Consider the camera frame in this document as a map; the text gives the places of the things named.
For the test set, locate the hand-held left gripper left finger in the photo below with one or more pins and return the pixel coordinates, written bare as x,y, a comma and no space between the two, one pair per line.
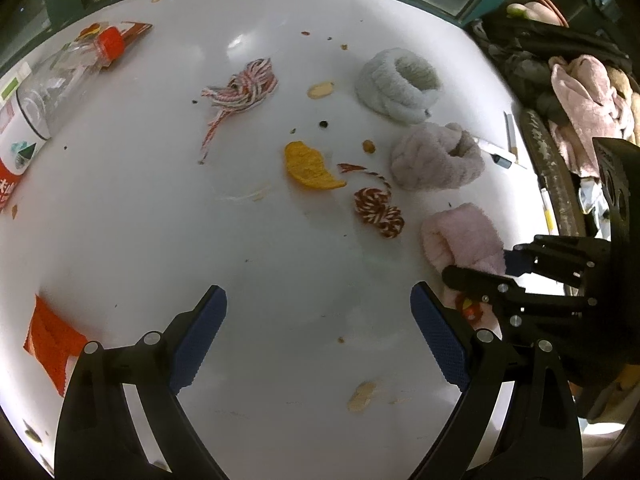
197,340

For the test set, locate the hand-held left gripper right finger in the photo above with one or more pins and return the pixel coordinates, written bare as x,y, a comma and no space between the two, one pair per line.
440,340

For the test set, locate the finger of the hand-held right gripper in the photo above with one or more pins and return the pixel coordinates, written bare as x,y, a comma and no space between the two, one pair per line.
475,280
515,262

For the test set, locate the small red yellow wrapper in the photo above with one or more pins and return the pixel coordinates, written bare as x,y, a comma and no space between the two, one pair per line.
470,310

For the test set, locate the pink fluffy roll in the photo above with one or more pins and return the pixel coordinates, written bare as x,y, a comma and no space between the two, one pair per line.
465,240

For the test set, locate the white marker yellow band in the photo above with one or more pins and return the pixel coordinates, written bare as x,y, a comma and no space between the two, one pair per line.
547,210

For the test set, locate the brown mat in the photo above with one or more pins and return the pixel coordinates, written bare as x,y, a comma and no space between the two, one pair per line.
565,200

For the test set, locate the white printed cloth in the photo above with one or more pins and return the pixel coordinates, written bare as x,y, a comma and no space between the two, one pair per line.
592,195

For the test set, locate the white pen black band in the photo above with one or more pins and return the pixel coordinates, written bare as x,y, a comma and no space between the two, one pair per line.
487,147

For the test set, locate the red white yarn bundle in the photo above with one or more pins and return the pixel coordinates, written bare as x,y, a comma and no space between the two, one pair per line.
375,205

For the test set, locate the mauve fluffy roll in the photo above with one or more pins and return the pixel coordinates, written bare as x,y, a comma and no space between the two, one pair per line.
425,165

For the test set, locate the white tan stick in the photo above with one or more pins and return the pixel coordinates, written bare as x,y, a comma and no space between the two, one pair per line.
510,132

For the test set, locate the orange cloth piece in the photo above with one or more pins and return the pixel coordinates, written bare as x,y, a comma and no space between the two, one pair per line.
47,335

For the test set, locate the small brown nut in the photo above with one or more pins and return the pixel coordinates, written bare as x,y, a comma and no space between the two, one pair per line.
369,146

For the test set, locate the pink fluffy clothing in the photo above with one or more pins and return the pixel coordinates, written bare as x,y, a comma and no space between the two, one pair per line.
580,95

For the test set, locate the tan plush blanket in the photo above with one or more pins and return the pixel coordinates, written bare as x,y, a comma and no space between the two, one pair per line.
624,90

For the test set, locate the orange chip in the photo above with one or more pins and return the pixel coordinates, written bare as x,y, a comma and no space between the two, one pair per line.
305,165

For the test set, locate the grey fluffy roll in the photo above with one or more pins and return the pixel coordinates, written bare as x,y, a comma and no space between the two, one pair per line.
380,95

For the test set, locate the pile of clothes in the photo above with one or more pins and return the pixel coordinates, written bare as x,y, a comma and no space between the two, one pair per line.
550,45

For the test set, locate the pink white yarn bundle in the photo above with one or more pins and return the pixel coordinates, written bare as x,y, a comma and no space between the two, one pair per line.
245,90

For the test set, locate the clear bottle red label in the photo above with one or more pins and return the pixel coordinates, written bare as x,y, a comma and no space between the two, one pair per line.
50,95

